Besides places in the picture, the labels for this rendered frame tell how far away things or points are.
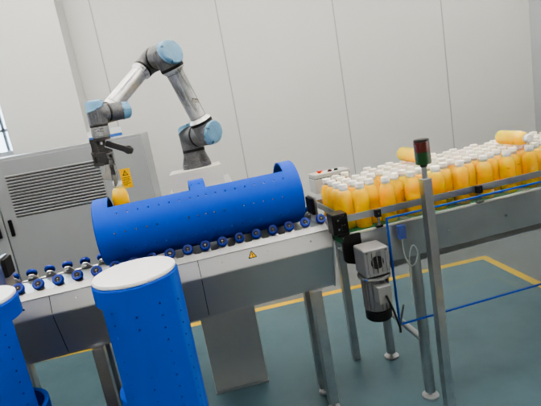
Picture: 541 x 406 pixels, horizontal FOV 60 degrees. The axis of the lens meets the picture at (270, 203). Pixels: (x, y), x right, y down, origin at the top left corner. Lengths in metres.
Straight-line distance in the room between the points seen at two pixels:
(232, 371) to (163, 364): 1.16
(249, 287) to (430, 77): 3.83
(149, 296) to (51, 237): 2.34
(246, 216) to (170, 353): 0.67
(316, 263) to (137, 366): 0.92
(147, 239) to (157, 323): 0.50
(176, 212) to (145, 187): 1.68
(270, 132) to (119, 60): 1.61
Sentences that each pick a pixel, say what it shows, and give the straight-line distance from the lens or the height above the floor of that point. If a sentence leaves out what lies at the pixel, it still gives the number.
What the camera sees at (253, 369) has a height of 0.09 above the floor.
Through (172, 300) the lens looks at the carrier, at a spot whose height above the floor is 0.93.
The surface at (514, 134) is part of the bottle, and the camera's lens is 2.56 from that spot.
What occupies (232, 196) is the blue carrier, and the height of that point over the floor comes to 1.15.
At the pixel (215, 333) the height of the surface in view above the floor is 0.36.
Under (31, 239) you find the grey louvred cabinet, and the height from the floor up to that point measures 0.84.
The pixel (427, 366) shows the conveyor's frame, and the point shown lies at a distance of 2.47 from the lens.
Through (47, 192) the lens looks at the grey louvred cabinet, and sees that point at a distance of 3.76.
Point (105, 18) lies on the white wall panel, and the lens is 4.99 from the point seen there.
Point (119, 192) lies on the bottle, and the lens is 2.12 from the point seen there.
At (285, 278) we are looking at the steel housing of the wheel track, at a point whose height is 0.73.
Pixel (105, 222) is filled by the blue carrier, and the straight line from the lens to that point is 1.99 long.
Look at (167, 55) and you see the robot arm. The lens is 2.31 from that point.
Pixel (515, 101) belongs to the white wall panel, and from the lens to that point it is 5.98.
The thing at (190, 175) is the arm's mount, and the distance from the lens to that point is 2.41.
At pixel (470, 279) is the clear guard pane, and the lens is 2.35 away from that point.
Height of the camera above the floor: 1.50
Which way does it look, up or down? 12 degrees down
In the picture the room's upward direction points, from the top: 10 degrees counter-clockwise
